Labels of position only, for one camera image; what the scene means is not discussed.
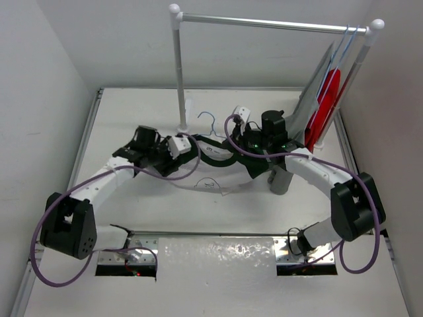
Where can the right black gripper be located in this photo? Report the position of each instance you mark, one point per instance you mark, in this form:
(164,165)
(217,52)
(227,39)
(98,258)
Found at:
(238,137)

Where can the grey t shirt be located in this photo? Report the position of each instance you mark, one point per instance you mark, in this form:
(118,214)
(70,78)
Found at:
(279,180)

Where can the red t shirt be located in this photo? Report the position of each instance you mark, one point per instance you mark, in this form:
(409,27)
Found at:
(326,100)

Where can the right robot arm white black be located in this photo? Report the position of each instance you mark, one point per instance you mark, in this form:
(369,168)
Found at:
(355,204)

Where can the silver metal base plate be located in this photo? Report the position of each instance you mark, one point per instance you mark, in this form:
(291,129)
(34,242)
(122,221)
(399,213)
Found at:
(143,249)

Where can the blue hanger with grey shirt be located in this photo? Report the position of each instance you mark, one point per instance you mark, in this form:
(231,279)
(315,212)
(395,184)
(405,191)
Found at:
(333,58)

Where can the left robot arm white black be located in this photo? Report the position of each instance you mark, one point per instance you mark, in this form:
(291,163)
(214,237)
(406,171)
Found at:
(70,226)

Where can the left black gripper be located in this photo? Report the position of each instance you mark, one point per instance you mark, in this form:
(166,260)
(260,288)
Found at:
(171,164)

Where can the green and white t shirt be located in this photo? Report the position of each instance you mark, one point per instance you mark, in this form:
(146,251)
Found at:
(211,167)

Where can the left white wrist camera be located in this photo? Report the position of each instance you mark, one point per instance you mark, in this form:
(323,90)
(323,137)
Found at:
(178,145)

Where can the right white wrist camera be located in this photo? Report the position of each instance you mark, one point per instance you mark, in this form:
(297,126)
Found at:
(241,115)

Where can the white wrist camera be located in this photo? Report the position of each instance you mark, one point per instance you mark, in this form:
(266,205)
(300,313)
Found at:
(178,145)
(241,115)

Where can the blue hanger with red shirt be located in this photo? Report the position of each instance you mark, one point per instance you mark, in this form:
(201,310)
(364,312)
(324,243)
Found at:
(353,32)

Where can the light blue hanger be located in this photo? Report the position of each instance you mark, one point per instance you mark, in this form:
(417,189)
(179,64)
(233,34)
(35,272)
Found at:
(212,132)

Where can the white metal clothes rack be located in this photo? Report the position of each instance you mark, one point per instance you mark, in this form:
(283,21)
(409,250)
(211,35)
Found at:
(370,33)

